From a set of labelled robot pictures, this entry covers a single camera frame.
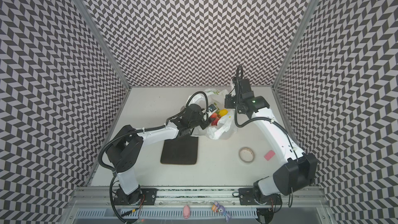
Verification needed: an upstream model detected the white plastic bag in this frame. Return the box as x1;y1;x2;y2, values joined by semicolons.
187;89;237;140

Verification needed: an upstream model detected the red fake strawberry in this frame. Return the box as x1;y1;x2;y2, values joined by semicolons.
210;113;220;126

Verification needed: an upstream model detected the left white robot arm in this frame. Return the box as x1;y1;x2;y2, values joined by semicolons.
98;91;210;203

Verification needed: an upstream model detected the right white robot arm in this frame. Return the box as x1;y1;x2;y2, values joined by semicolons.
224;65;318;205

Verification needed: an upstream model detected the yellow fake lemon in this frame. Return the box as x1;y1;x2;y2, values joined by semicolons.
217;109;229;118

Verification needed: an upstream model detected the black square mat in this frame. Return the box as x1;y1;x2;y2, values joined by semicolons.
160;136;199;166

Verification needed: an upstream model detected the beige masking tape roll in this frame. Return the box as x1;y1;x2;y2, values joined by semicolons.
238;147;255;164

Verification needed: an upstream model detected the pink eraser block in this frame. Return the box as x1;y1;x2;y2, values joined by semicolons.
264;150;276;161

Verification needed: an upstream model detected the purple toy figure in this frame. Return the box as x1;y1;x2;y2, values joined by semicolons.
211;201;232;223

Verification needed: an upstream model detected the pink toy figure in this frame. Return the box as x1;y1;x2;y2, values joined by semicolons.
182;205;191;219

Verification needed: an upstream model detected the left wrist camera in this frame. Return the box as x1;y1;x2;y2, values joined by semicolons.
207;104;218;115

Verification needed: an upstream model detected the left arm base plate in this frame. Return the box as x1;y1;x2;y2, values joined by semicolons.
113;188;158;206

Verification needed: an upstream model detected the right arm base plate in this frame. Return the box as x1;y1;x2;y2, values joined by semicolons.
238;188;282;206

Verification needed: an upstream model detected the aluminium front rail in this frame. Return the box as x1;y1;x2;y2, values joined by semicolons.
70;186;329;207

